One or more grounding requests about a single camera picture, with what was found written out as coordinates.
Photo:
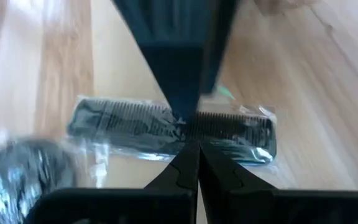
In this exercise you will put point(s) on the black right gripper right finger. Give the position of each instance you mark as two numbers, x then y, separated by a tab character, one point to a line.
222	177

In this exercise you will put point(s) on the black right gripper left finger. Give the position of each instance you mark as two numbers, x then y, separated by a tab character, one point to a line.
185	174

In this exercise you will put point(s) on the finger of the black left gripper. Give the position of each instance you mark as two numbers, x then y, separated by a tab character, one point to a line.
219	37
172	46

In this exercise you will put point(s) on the black round brush in bag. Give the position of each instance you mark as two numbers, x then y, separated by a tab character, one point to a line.
26	174

